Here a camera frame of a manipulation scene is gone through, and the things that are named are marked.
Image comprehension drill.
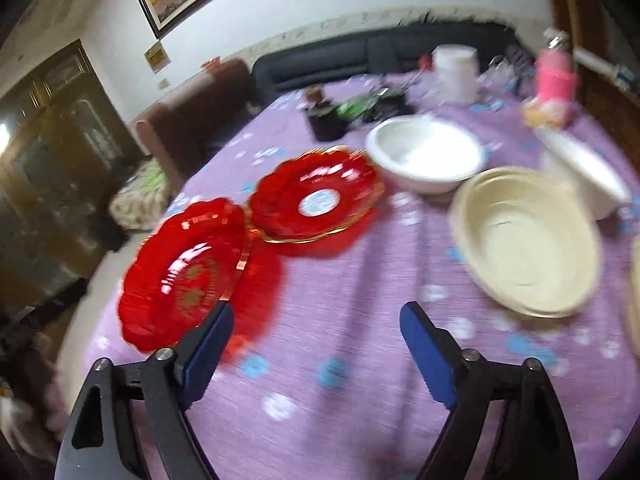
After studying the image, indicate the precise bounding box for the black leather sofa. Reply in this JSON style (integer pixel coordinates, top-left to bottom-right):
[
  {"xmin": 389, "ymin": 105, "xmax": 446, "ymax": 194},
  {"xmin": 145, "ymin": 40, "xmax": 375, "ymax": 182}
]
[{"xmin": 250, "ymin": 14, "xmax": 519, "ymax": 111}]

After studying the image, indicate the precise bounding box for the pink cup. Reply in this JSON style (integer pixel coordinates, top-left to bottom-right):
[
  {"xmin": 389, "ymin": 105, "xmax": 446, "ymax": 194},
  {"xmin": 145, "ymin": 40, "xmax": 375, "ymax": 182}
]
[{"xmin": 521, "ymin": 30, "xmax": 582, "ymax": 129}]

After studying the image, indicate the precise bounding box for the floral blanket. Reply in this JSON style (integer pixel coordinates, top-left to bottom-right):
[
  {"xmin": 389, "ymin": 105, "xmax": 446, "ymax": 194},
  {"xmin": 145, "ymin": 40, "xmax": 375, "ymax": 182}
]
[{"xmin": 108, "ymin": 159, "xmax": 174, "ymax": 234}]

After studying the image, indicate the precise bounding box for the red plate with gold print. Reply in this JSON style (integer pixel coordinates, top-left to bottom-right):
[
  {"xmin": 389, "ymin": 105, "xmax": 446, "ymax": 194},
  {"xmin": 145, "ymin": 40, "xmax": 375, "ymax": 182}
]
[{"xmin": 117, "ymin": 197, "xmax": 251, "ymax": 352}]

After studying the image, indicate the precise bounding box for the purple floral tablecloth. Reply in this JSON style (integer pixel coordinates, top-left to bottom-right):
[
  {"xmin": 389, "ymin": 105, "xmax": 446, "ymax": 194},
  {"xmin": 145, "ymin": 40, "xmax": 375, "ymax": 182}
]
[{"xmin": 55, "ymin": 72, "xmax": 640, "ymax": 480}]

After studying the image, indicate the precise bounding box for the red plate with white centre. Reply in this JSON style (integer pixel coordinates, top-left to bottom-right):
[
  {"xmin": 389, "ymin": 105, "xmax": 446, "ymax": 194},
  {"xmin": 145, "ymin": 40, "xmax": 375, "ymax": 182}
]
[{"xmin": 247, "ymin": 145, "xmax": 386, "ymax": 246}]

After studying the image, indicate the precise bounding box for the black cup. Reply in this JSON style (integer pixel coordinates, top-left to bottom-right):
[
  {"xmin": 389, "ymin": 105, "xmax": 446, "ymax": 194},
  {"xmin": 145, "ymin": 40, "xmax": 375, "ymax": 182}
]
[{"xmin": 306, "ymin": 86, "xmax": 347, "ymax": 142}]

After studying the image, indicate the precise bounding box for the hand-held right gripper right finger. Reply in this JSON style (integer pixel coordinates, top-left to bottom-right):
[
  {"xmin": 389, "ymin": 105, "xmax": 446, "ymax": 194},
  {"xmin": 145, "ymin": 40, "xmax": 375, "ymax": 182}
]
[{"xmin": 399, "ymin": 301, "xmax": 579, "ymax": 480}]

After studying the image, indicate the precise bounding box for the large white bowl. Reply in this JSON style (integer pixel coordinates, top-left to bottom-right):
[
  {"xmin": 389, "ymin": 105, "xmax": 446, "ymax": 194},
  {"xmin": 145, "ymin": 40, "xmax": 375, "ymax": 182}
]
[{"xmin": 365, "ymin": 114, "xmax": 487, "ymax": 196}]

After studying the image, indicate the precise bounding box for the yellow wall sign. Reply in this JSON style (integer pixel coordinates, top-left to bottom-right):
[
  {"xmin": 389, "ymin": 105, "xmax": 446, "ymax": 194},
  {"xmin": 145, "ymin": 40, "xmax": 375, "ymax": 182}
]
[{"xmin": 144, "ymin": 40, "xmax": 171, "ymax": 72}]

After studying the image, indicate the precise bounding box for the wooden door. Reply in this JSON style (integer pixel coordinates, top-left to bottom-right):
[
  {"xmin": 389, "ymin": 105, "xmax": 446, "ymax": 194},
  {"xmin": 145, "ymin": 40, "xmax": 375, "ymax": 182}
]
[{"xmin": 541, "ymin": 0, "xmax": 640, "ymax": 161}]

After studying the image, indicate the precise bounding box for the cream ribbed plastic bowl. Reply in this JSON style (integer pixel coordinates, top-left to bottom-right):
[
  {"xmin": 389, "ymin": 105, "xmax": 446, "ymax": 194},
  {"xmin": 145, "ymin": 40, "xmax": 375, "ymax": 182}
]
[
  {"xmin": 448, "ymin": 166, "xmax": 604, "ymax": 319},
  {"xmin": 625, "ymin": 235, "xmax": 640, "ymax": 347}
]

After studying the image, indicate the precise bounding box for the small white bowl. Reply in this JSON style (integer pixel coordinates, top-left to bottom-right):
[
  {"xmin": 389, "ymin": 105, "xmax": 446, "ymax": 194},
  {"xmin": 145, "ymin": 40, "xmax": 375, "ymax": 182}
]
[{"xmin": 541, "ymin": 127, "xmax": 634, "ymax": 222}]

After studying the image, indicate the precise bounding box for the white plastic jar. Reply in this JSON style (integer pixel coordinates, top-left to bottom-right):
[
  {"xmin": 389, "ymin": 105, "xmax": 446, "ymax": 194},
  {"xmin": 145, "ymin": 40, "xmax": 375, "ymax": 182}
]
[{"xmin": 431, "ymin": 44, "xmax": 479, "ymax": 105}]

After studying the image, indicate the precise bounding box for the dark wooden cabinet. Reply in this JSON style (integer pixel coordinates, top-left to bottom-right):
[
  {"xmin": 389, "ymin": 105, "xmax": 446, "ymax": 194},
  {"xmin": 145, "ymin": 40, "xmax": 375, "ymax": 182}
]
[{"xmin": 0, "ymin": 39, "xmax": 147, "ymax": 311}]

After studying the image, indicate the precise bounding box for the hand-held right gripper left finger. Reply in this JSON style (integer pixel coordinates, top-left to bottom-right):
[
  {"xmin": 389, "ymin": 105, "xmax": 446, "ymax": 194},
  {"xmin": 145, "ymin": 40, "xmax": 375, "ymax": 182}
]
[{"xmin": 54, "ymin": 301, "xmax": 236, "ymax": 480}]

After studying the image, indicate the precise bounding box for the brown sofa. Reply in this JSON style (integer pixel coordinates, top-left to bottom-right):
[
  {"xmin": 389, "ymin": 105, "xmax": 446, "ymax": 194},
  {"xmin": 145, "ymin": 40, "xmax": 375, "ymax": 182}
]
[{"xmin": 133, "ymin": 57, "xmax": 257, "ymax": 182}]

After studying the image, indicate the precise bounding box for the white power strip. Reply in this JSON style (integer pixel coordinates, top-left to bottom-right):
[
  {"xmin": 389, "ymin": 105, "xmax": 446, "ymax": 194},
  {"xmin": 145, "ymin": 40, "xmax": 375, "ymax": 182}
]
[{"xmin": 571, "ymin": 47, "xmax": 632, "ymax": 82}]

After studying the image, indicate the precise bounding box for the black and green gadget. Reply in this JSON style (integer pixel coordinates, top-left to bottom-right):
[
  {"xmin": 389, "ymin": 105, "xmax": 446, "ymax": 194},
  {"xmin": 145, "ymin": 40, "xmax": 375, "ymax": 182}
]
[{"xmin": 337, "ymin": 85, "xmax": 413, "ymax": 125}]

